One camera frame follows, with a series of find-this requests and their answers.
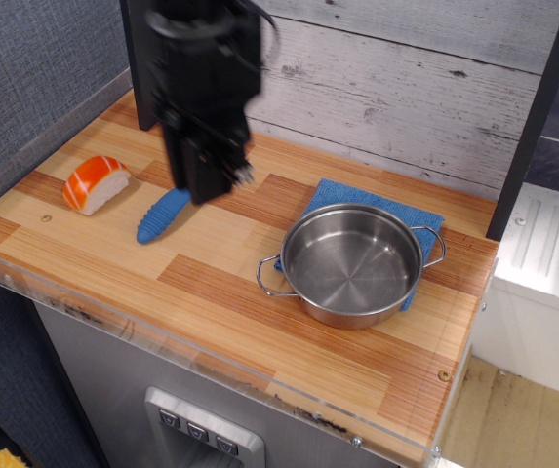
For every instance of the black right frame post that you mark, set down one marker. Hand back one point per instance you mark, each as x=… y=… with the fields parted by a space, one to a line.
x=545 y=95

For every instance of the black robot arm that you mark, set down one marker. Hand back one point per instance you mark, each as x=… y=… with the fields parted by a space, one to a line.
x=188 y=11

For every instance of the blue cloth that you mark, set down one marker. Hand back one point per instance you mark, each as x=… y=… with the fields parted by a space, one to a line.
x=381 y=202

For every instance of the silver dispenser button panel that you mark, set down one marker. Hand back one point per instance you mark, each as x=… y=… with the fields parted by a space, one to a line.
x=201 y=431

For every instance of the grey toy fridge cabinet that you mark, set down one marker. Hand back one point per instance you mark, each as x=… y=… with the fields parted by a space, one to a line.
x=111 y=377

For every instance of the yellow toy object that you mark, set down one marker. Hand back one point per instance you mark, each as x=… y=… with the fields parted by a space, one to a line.
x=8 y=460

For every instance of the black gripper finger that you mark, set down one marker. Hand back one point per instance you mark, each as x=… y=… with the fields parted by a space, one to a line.
x=173 y=143
x=210 y=168

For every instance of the salmon sushi toy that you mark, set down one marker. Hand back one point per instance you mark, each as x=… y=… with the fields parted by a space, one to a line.
x=95 y=182

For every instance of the white toy sink unit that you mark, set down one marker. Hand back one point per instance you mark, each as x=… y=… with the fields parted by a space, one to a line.
x=517 y=328

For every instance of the blue handled metal fork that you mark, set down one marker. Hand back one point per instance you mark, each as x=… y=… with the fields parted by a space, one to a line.
x=162 y=214

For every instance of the black left frame post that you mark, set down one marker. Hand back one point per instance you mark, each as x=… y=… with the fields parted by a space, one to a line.
x=143 y=48

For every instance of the black frame post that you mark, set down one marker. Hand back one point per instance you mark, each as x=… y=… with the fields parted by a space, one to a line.
x=143 y=48
x=545 y=95

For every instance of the stainless steel pot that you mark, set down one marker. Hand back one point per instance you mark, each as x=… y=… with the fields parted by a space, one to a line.
x=352 y=268

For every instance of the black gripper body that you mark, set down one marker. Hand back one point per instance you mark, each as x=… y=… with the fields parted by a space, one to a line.
x=208 y=71

